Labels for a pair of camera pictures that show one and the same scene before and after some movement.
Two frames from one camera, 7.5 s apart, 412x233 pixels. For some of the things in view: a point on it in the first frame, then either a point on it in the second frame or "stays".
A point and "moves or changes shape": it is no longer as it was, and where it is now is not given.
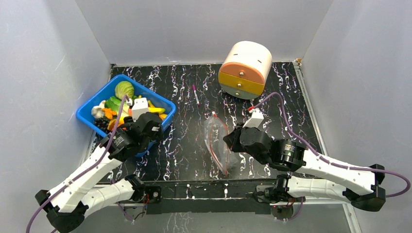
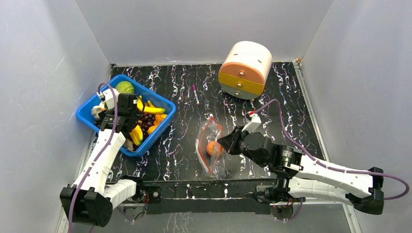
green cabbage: (123, 88) stays
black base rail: (218, 196) stays
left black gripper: (130, 122) to (137, 115)
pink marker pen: (194, 90) stays
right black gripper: (234, 139) stays
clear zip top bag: (215, 128) moves or changes shape
